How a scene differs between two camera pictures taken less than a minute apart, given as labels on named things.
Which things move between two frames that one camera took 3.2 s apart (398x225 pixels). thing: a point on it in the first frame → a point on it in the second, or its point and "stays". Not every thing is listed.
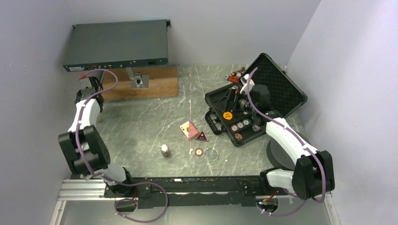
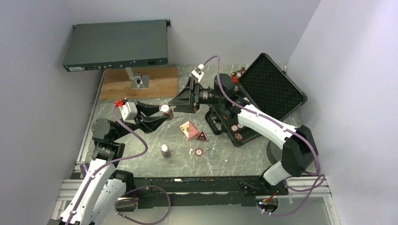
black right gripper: [233, 95] → [187, 101]
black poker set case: [241, 110] stays
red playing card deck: [189, 129] stays
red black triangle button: [202, 136] stays
